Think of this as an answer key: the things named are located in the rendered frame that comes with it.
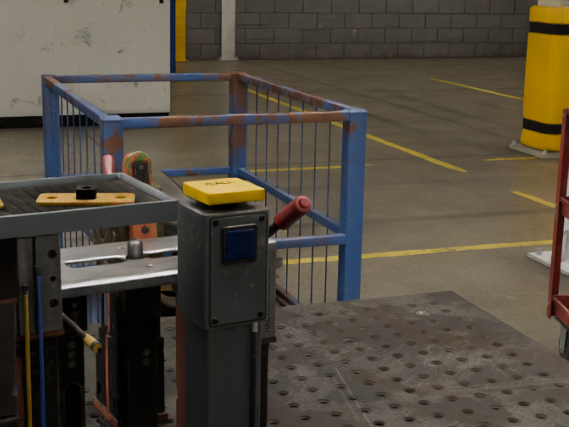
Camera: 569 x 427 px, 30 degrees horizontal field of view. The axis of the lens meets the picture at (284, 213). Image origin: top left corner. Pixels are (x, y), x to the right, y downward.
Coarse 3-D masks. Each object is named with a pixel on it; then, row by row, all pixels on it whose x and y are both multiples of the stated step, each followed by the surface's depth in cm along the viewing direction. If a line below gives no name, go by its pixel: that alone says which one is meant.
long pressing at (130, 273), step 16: (144, 240) 144; (160, 240) 144; (176, 240) 144; (64, 256) 135; (80, 256) 135; (96, 256) 135; (112, 256) 136; (144, 256) 136; (176, 256) 136; (64, 272) 128; (80, 272) 128; (96, 272) 128; (112, 272) 129; (128, 272) 129; (144, 272) 128; (160, 272) 128; (176, 272) 129; (64, 288) 122; (80, 288) 123; (96, 288) 124; (112, 288) 125; (128, 288) 126
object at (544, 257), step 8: (568, 0) 479; (568, 176) 499; (568, 184) 499; (568, 192) 500; (568, 224) 502; (568, 232) 502; (568, 240) 502; (568, 248) 503; (528, 256) 518; (536, 256) 513; (544, 256) 514; (568, 256) 503; (544, 264) 505; (568, 264) 500; (568, 272) 487
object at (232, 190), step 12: (204, 180) 103; (216, 180) 104; (228, 180) 104; (240, 180) 104; (192, 192) 101; (204, 192) 99; (216, 192) 98; (228, 192) 99; (240, 192) 99; (252, 192) 100; (264, 192) 101; (216, 204) 98; (228, 204) 101
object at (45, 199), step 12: (84, 192) 93; (96, 192) 94; (36, 204) 92; (48, 204) 92; (60, 204) 92; (72, 204) 92; (84, 204) 92; (96, 204) 92; (108, 204) 92; (120, 204) 92
